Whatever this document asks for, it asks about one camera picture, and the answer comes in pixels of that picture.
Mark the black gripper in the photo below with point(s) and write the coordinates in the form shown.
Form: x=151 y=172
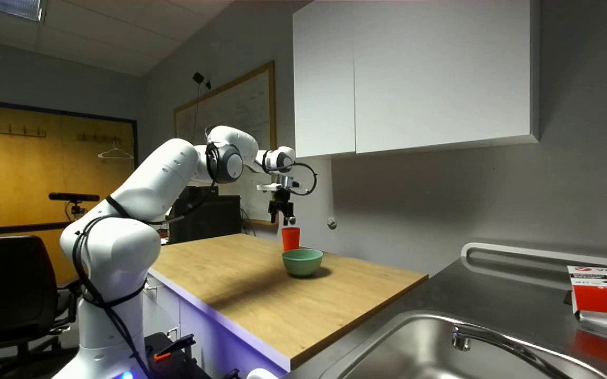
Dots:
x=282 y=202

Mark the orange plastic cup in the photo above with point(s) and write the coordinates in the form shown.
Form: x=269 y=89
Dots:
x=289 y=239

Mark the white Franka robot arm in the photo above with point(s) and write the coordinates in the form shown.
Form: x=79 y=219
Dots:
x=162 y=176

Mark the green ceramic bowl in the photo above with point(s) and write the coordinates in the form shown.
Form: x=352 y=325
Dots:
x=302 y=261

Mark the black monitor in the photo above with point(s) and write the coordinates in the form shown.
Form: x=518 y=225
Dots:
x=209 y=218

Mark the wood framed whiteboard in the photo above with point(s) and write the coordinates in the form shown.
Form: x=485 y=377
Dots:
x=240 y=106

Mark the black equipment with red parts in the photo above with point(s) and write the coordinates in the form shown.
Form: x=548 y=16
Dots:
x=168 y=354

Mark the stainless steel sink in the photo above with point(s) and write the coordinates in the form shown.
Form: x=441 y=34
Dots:
x=415 y=350

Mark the chrome faucet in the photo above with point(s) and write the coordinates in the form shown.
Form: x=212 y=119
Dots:
x=500 y=344

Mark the black office chair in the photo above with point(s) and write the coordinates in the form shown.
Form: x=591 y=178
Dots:
x=8 y=286

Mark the red and white box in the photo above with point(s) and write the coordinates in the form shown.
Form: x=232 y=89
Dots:
x=606 y=298

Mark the ceiling light panel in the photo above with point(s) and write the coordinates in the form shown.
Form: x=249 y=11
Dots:
x=15 y=4

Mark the round metal wall knob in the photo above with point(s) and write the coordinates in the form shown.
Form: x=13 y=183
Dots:
x=330 y=223

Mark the small black wall camera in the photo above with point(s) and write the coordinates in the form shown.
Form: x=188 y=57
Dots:
x=201 y=76

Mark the white wall cabinet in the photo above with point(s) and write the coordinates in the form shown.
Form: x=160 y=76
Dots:
x=415 y=71

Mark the black camera on stand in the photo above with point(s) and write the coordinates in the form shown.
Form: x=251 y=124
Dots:
x=72 y=196

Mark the white metal rail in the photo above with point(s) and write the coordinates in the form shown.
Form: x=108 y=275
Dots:
x=528 y=252

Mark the wooden wall panel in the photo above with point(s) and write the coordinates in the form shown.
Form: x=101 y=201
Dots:
x=30 y=169

